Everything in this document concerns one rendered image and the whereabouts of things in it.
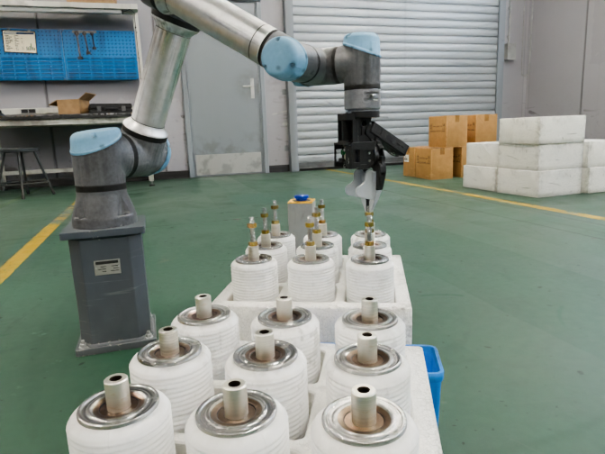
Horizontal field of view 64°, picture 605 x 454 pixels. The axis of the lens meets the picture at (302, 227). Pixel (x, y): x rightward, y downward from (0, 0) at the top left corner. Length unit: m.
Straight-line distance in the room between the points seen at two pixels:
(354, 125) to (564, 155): 2.89
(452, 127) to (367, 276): 4.07
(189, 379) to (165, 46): 0.87
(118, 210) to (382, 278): 0.65
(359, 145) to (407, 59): 6.03
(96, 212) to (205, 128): 4.98
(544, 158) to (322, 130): 3.44
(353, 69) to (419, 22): 6.16
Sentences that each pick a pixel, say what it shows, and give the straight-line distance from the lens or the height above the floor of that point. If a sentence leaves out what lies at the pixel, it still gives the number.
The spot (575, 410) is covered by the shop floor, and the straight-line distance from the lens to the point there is 1.05.
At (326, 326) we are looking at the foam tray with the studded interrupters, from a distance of 0.94.
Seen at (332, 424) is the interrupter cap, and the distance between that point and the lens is 0.46.
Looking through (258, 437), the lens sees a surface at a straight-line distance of 0.46.
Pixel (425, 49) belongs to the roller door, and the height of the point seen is 1.53.
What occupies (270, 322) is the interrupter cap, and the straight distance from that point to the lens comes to 0.67.
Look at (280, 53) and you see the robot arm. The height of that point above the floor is 0.64.
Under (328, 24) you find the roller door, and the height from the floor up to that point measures 1.81.
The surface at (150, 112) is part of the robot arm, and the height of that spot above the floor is 0.57.
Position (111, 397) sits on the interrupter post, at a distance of 0.52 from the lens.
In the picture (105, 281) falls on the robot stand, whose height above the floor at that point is 0.17.
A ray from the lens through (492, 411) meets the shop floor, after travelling 0.99.
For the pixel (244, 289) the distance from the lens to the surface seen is 0.98.
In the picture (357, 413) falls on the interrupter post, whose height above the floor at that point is 0.26.
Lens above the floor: 0.51
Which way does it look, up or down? 11 degrees down
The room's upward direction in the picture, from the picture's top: 2 degrees counter-clockwise
